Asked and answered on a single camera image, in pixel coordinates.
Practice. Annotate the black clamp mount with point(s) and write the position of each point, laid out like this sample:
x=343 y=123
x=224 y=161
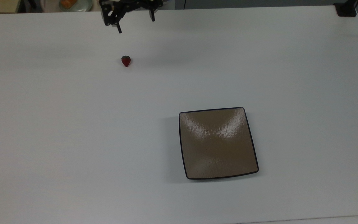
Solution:
x=346 y=11

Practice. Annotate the square brown ceramic plate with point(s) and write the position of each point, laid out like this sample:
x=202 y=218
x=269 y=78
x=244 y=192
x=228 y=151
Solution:
x=218 y=143

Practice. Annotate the pale round bowl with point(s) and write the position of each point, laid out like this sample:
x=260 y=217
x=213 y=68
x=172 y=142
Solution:
x=84 y=5

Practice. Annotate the orange food item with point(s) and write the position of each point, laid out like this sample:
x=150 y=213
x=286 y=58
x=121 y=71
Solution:
x=68 y=3

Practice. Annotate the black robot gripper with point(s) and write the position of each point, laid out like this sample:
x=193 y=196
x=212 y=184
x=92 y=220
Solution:
x=132 y=3

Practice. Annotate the red strawberry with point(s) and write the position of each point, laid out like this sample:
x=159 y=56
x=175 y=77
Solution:
x=126 y=61

